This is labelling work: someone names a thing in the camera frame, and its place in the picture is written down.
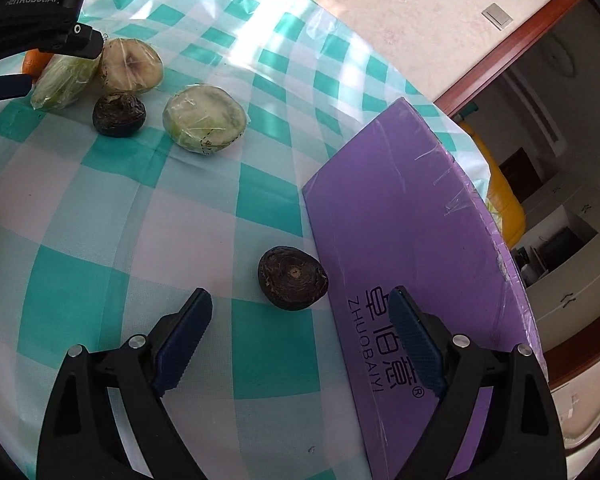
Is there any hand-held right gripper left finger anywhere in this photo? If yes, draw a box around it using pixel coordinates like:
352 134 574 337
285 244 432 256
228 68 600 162
36 287 214 480

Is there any purple flat box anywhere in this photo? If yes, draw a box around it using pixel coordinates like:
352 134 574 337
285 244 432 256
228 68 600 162
301 97 551 480

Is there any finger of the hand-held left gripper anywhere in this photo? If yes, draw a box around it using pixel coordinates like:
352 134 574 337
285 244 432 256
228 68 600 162
0 21 105 68
0 74 34 107

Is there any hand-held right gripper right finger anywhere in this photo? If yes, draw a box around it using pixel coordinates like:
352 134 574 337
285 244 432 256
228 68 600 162
387 285 568 480

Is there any plastic-wrapped cabbage wedge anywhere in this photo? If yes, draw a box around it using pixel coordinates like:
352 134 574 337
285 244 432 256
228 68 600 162
30 53 104 113

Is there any white wall light switch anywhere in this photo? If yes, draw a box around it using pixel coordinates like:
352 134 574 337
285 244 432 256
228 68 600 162
481 3 515 31

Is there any plastic-wrapped round cabbage slice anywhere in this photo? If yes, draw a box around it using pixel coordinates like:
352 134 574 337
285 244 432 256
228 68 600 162
162 85 248 157

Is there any green white checkered tablecloth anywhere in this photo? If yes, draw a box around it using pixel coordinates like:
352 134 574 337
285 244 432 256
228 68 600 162
0 0 496 480

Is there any plastic-wrapped cut yellow fruit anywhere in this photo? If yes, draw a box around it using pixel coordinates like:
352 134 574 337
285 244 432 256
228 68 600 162
99 37 164 95

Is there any dark wrinkled round fruit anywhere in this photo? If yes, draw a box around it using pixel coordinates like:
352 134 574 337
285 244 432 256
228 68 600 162
258 246 329 312
92 92 147 137

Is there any orange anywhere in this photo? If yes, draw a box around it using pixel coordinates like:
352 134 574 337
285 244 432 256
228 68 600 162
22 50 54 80

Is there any brown wooden door frame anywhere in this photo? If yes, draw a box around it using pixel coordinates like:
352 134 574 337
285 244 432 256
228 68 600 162
432 0 588 117

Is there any yellow chair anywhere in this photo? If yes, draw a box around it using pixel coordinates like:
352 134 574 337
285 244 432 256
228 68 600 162
455 115 524 252

